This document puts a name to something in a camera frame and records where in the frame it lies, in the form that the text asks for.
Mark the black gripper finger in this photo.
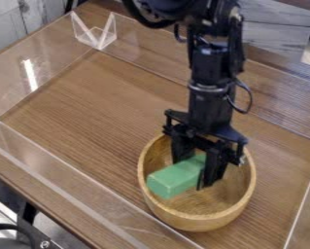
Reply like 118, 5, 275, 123
172, 134, 196, 163
197, 144, 229, 191

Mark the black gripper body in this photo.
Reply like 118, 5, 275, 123
164, 82, 249, 165

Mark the green rectangular block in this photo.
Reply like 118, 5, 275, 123
148, 154, 205, 199

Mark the brown wooden bowl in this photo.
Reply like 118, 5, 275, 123
138, 135, 257, 232

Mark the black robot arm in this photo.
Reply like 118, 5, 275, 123
121, 0, 251, 189

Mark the clear acrylic tray wall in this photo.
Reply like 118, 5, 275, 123
0, 4, 310, 249

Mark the clear acrylic corner bracket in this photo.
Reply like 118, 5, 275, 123
70, 12, 117, 51

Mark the black table leg frame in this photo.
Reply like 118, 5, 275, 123
18, 202, 63, 249

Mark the black cable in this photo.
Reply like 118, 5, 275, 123
0, 221, 33, 249

